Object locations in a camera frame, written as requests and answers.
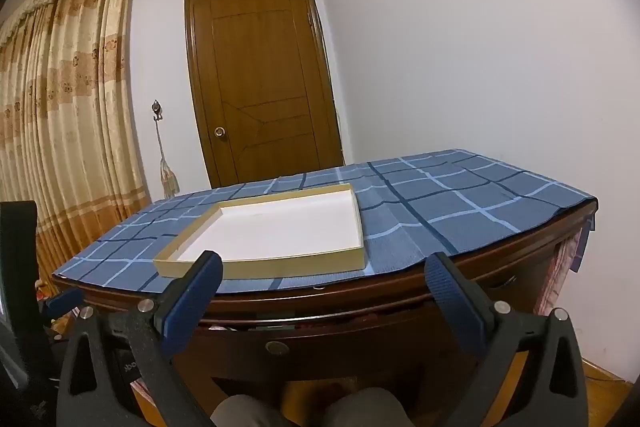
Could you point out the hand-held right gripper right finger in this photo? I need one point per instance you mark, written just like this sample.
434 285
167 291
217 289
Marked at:
457 307

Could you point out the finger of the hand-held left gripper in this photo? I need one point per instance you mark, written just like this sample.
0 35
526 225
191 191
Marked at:
65 300

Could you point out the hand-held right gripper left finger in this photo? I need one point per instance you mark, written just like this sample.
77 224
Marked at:
192 307

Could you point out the beige shallow cardboard box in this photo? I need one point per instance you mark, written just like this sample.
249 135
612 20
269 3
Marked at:
280 227

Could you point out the dark wooden desk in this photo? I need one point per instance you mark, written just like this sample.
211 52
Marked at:
380 292

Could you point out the blue checked tablecloth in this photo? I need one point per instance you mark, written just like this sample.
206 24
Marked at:
450 202

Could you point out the curtain tieback tassel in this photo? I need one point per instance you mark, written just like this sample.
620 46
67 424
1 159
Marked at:
166 177

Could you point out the beige patterned curtain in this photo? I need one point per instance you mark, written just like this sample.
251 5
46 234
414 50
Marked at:
65 107

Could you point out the brass door knob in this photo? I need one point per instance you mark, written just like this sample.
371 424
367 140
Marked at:
220 132

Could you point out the brown wooden door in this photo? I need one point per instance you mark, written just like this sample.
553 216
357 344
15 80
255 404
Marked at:
260 82

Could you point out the metal wall hook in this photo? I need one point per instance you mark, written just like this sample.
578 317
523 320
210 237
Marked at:
157 109

